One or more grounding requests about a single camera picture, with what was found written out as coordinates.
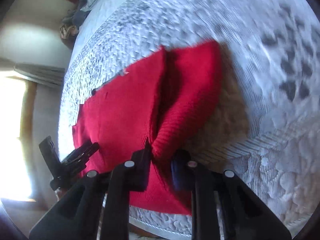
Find dark clothes pile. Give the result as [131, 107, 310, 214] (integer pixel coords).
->
[60, 0, 90, 40]

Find white quilted bedspread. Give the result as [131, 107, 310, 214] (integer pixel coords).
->
[58, 0, 319, 236]

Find red knit sweater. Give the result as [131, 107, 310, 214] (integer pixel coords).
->
[72, 40, 222, 215]

